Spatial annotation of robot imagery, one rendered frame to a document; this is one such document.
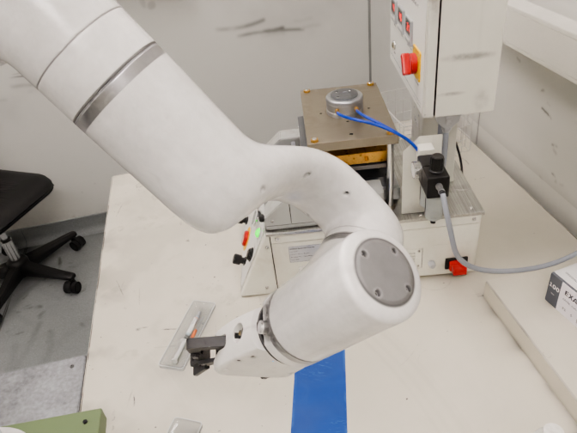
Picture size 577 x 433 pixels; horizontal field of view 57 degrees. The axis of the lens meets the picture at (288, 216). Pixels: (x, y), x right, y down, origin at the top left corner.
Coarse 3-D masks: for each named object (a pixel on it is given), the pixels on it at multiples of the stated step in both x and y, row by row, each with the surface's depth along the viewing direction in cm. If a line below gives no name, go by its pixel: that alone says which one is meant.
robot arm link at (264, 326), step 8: (264, 304) 54; (264, 312) 53; (264, 320) 52; (264, 328) 52; (264, 336) 52; (272, 336) 51; (264, 344) 53; (272, 344) 52; (272, 352) 52; (280, 352) 52; (280, 360) 53; (288, 360) 52; (296, 360) 51; (320, 360) 53
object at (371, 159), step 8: (328, 152) 111; (336, 152) 111; (344, 152) 111; (352, 152) 110; (360, 152) 110; (368, 152) 110; (376, 152) 110; (384, 152) 110; (344, 160) 111; (352, 160) 111; (360, 160) 111; (368, 160) 109; (376, 160) 111; (384, 160) 111; (360, 168) 112; (368, 168) 112
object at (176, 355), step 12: (192, 312) 118; (204, 312) 118; (180, 324) 115; (192, 324) 115; (180, 336) 113; (192, 336) 112; (168, 348) 110; (180, 348) 110; (168, 360) 108; (180, 360) 107
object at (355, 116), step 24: (312, 96) 123; (336, 96) 112; (360, 96) 112; (312, 120) 113; (336, 120) 112; (360, 120) 103; (384, 120) 109; (312, 144) 105; (336, 144) 105; (360, 144) 105; (384, 144) 105
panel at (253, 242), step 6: (246, 216) 145; (252, 216) 134; (264, 222) 117; (246, 228) 140; (252, 228) 130; (264, 228) 115; (252, 234) 128; (258, 234) 118; (252, 240) 126; (258, 240) 118; (246, 246) 132; (252, 246) 123; (258, 246) 117; (246, 252) 130; (252, 252) 121; (252, 258) 119; (246, 264) 125; (246, 270) 123; (246, 276) 122; (240, 288) 125
